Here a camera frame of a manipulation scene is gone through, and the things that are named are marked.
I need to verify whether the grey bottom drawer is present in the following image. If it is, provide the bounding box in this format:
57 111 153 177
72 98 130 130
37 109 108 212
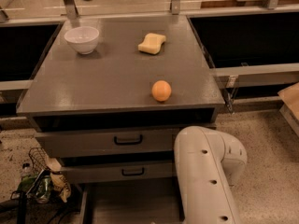
78 177 184 224

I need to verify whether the grey drawer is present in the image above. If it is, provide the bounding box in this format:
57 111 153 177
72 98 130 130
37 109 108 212
36 127 181 158
61 160 175 184
78 177 184 224

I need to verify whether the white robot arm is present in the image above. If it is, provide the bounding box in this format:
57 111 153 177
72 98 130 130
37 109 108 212
174 126 248 224

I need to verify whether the grey drawer cabinet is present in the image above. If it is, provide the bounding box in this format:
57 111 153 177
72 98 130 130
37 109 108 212
17 16 224 168

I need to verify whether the grey top drawer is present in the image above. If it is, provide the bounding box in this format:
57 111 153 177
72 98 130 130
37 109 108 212
36 127 181 158

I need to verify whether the grey middle drawer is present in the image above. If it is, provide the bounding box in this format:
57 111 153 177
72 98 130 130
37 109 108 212
61 160 175 184

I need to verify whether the orange fruit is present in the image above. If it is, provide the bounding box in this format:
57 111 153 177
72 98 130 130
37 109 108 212
151 80 172 102

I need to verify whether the yellow sponge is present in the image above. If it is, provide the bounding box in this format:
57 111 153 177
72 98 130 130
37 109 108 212
137 33 166 55

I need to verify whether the white bowl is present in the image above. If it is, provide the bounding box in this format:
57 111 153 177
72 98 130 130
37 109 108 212
64 26 99 54

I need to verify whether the tan paper snack bag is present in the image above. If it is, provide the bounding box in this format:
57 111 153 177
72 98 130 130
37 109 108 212
45 156 71 203

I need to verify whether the green snack bag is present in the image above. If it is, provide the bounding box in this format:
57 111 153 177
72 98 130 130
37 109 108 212
17 175 52 203

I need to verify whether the clear plastic bottle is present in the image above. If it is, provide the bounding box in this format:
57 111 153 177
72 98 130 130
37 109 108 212
21 162 32 184

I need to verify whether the brown cardboard box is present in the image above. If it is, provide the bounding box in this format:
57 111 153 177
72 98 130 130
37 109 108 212
278 82 299 120

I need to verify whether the metal bracket left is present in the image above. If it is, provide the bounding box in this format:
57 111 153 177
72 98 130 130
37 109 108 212
64 0 78 20

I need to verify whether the black wire basket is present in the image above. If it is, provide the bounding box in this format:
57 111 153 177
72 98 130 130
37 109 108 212
29 147 61 199

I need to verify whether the black cable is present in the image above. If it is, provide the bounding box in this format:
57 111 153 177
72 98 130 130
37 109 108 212
46 203 80 224

